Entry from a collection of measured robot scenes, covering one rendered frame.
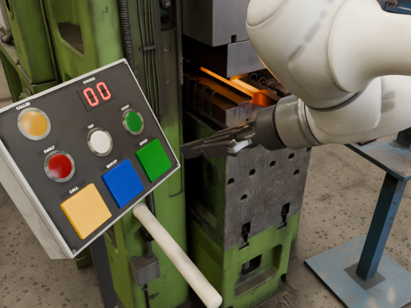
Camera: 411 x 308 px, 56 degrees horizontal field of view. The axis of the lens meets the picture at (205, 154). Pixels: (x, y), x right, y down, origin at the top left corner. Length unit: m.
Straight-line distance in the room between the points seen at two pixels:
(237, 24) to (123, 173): 0.51
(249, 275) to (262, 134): 1.14
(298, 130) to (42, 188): 0.43
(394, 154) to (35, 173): 1.19
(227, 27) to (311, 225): 1.45
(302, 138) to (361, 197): 1.96
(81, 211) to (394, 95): 0.54
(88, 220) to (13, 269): 1.44
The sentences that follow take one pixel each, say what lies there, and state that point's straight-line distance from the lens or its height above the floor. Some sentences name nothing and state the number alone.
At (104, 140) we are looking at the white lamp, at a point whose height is 1.09.
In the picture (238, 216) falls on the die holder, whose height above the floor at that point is 0.61.
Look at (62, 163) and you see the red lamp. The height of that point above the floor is 1.09.
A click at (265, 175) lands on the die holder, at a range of 1.30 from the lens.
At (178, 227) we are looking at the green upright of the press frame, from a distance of 1.48.
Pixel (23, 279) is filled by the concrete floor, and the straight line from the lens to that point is 2.10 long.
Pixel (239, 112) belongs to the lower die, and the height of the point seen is 0.96.
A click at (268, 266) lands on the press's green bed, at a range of 1.77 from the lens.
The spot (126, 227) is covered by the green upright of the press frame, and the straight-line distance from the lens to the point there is 1.35.
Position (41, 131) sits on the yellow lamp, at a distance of 0.73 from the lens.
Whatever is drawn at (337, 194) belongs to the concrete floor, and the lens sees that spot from 2.52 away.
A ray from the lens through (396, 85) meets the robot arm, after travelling 0.54.
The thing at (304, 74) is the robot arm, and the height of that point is 1.32.
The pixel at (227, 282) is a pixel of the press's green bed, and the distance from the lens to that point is 1.54.
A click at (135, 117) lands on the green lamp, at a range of 0.85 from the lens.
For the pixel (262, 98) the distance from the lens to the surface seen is 1.18.
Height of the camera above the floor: 1.47
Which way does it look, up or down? 32 degrees down
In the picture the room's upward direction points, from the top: straight up
